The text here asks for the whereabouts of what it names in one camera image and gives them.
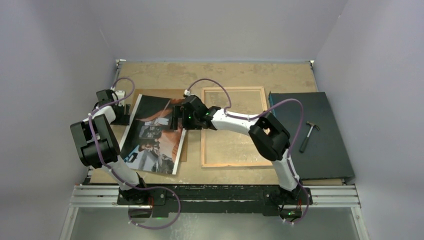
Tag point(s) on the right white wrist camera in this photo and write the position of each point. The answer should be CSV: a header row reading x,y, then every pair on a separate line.
x,y
187,93

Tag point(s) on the brown backing board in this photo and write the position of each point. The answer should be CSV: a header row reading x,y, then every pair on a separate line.
x,y
165,93

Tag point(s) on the small hammer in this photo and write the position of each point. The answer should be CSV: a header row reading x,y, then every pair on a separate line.
x,y
312,127

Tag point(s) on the wooden picture frame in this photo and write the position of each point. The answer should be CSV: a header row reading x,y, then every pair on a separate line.
x,y
230,146

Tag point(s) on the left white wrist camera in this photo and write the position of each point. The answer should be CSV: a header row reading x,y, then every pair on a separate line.
x,y
118,95

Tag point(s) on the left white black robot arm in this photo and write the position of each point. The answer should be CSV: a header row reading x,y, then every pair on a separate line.
x,y
97,146

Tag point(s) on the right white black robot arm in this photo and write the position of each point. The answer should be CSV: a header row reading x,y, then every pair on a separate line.
x,y
269,136

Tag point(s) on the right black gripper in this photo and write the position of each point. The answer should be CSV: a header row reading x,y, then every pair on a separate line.
x,y
180,112

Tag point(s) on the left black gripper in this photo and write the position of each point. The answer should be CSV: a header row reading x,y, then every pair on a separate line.
x,y
124,120

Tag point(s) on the dark blue book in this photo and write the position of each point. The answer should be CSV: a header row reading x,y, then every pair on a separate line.
x,y
326,156

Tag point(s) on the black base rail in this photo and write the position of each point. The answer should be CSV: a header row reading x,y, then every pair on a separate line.
x,y
268,200

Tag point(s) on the printed photo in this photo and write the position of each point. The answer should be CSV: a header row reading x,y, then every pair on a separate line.
x,y
148,143

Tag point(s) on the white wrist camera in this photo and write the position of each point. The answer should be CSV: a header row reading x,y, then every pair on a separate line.
x,y
187,93
118,95

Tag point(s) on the aluminium frame rails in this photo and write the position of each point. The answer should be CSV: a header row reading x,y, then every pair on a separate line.
x,y
334,214

